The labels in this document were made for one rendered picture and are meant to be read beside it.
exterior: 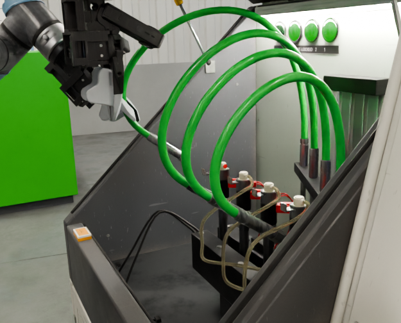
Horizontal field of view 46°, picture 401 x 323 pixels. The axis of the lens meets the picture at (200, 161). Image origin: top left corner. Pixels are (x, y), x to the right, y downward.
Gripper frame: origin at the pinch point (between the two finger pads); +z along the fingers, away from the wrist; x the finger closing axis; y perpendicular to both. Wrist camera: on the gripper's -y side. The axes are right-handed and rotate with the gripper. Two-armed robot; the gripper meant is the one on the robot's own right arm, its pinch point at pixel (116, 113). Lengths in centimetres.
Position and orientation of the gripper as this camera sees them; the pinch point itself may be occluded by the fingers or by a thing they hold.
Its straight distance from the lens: 83.9
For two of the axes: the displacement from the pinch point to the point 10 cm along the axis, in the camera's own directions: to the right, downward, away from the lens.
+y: -8.9, 1.4, -4.2
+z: 0.3, 9.7, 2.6
